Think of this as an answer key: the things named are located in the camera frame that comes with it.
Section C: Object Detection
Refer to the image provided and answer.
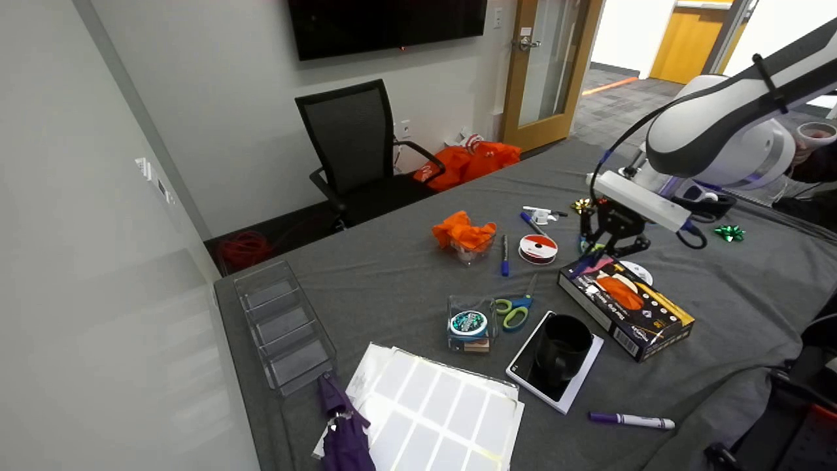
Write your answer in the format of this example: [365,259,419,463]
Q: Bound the black glove box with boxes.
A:
[558,254,699,364]

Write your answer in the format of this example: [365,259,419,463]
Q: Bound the yellow wooden door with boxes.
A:
[649,2,743,88]

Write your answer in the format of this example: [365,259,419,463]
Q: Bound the grey tablecloth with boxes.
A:
[211,134,837,471]

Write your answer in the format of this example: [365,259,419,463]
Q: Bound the person in dark clothes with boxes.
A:
[775,114,837,233]

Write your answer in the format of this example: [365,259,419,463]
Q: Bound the white tablet device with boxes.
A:
[504,308,607,416]

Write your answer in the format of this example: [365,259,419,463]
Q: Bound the purple folded cloth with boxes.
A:
[312,371,378,471]

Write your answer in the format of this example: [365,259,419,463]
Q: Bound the grey metal frame post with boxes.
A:
[695,0,760,83]

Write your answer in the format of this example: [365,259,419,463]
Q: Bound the green gift bow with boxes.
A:
[715,223,749,246]

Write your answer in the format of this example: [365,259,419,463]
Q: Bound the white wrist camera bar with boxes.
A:
[592,166,692,234]

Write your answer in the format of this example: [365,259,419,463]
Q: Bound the black red equipment stand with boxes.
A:
[703,297,837,471]

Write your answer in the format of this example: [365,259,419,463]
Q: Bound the orange cloth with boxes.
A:
[412,139,522,194]

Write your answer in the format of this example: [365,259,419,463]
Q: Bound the white label roll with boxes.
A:
[624,259,658,288]

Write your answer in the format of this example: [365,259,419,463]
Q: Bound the black mesh office chair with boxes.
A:
[292,76,450,229]

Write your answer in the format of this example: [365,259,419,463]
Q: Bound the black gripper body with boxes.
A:
[599,200,654,246]

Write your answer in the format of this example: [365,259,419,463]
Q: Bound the clear plastic container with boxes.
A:
[246,297,318,351]
[258,334,334,398]
[235,265,303,314]

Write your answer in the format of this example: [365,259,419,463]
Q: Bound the white wall thermostat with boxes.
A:
[133,153,173,207]

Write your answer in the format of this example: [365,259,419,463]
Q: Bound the black wall television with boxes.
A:
[284,0,488,62]

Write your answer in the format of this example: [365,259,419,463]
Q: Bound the green blue scissors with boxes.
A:
[491,272,539,334]
[579,234,618,261]

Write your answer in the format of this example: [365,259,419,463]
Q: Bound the black tape dispenser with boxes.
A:
[687,185,738,220]

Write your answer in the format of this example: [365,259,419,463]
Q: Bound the wooden door with glass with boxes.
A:
[500,0,607,153]

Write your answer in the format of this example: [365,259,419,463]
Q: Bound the white label sheets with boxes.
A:
[343,339,529,471]

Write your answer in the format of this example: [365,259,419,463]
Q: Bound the red ribbon spool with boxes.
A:
[514,229,559,266]

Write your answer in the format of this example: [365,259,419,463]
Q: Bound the small white object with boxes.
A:
[525,203,559,227]

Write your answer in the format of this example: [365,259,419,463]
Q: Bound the purple white marker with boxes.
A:
[585,408,677,432]

